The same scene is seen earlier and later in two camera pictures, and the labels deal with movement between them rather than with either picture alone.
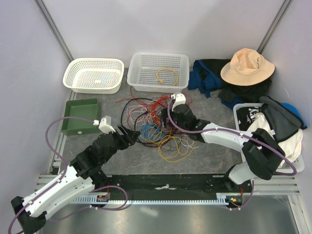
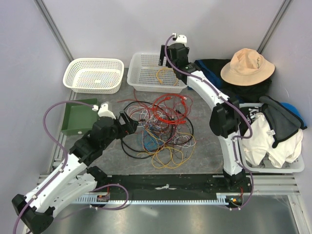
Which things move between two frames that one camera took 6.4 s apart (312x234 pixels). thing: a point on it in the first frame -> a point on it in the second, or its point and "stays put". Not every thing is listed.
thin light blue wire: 145,130 -> 151,143
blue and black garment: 205,75 stays put
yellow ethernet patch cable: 161,81 stays put
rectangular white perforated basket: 159,72 stays put
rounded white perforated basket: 94,75 stays put
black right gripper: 164,116 -> 162,55
